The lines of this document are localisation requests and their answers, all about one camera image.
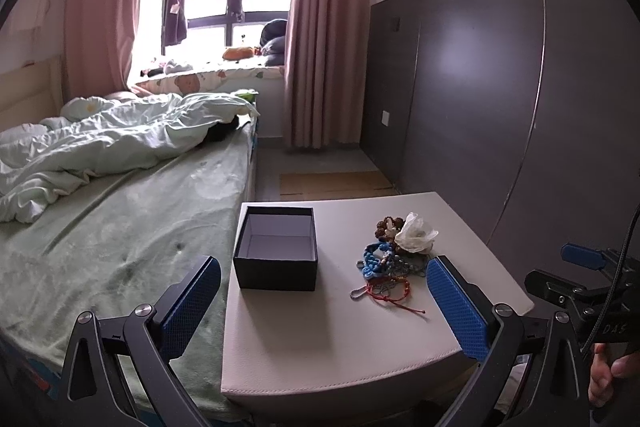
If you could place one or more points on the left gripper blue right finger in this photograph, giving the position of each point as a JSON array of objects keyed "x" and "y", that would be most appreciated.
[{"x": 529, "y": 371}]

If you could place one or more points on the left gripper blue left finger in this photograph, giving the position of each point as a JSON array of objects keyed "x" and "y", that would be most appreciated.
[{"x": 94, "y": 390}]

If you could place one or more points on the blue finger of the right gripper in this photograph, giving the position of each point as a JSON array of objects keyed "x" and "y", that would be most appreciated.
[{"x": 584, "y": 257}]

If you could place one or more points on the black jewelry box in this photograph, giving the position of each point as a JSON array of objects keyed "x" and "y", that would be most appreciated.
[{"x": 277, "y": 249}]

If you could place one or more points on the person's right hand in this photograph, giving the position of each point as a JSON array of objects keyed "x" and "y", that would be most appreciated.
[{"x": 603, "y": 373}]

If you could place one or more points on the white shell butterfly ornament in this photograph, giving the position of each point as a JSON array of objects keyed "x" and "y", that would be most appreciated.
[{"x": 416, "y": 236}]

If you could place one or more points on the bed with green sheet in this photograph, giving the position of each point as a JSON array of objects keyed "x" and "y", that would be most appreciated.
[{"x": 116, "y": 242}]

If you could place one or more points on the white bedside table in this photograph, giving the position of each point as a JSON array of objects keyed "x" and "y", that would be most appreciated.
[{"x": 321, "y": 356}]

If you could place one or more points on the dark grey wardrobe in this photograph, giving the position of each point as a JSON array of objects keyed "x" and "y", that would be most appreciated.
[{"x": 522, "y": 114}]

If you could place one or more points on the flat cardboard on floor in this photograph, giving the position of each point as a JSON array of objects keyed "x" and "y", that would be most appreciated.
[{"x": 334, "y": 185}]

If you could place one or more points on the light green crumpled duvet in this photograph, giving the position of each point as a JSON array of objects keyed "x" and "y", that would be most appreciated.
[{"x": 99, "y": 137}]

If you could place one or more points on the beige padded headboard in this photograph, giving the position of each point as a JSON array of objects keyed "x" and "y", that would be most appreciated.
[{"x": 31, "y": 93}]

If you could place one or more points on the green toy on bed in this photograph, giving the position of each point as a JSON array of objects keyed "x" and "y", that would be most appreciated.
[{"x": 248, "y": 95}]

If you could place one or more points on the bear pattern window cushion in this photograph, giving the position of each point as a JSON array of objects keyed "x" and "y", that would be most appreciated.
[{"x": 220, "y": 79}]

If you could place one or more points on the dark pillows on sill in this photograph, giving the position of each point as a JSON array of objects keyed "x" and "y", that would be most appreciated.
[{"x": 272, "y": 42}]

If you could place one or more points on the orange plush toy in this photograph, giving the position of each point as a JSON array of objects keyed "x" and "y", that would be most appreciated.
[{"x": 238, "y": 53}]

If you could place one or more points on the right pink curtain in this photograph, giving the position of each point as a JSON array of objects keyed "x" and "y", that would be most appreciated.
[{"x": 325, "y": 72}]

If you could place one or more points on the pink curtain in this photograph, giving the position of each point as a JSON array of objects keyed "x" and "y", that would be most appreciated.
[
  {"x": 98, "y": 40},
  {"x": 325, "y": 72}
]

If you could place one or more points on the left pink curtain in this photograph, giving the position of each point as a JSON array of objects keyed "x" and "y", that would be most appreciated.
[{"x": 98, "y": 40}]

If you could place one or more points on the white wall socket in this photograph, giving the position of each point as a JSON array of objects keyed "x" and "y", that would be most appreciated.
[{"x": 385, "y": 119}]

